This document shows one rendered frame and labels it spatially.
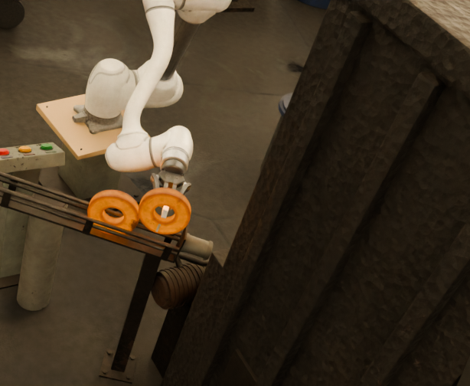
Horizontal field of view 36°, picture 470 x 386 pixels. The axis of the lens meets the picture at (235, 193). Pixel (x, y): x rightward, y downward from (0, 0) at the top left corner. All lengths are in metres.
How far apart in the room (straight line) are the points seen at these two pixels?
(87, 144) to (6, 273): 0.59
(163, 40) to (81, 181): 0.94
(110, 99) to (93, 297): 0.79
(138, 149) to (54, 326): 0.79
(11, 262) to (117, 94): 0.78
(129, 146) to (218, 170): 1.33
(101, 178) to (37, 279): 0.71
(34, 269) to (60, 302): 0.26
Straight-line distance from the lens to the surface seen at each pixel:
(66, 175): 3.28
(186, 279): 2.30
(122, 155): 2.38
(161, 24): 2.47
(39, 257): 2.59
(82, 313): 2.82
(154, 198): 2.09
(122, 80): 2.93
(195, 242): 2.19
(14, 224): 2.69
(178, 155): 2.27
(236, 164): 3.73
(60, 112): 3.10
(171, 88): 2.97
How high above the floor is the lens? 2.17
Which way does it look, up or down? 38 degrees down
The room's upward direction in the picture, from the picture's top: 21 degrees clockwise
